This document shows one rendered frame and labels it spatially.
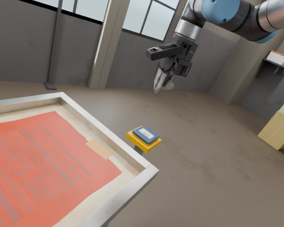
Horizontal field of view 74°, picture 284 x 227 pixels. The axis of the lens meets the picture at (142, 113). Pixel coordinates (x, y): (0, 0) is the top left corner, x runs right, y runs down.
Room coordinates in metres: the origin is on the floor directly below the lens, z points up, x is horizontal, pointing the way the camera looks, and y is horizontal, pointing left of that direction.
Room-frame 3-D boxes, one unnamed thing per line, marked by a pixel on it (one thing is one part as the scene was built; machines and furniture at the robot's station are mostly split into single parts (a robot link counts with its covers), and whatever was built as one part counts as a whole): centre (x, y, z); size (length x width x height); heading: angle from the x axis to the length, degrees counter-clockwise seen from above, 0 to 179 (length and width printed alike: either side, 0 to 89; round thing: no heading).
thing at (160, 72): (0.68, -0.02, 1.25); 0.06 x 0.03 x 0.09; 123
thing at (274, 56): (5.82, -2.82, 1.65); 0.44 x 0.37 x 0.25; 48
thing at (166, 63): (0.67, -0.04, 1.36); 0.09 x 0.08 x 0.12; 123
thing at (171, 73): (0.64, -0.03, 1.30); 0.05 x 0.02 x 0.09; 33
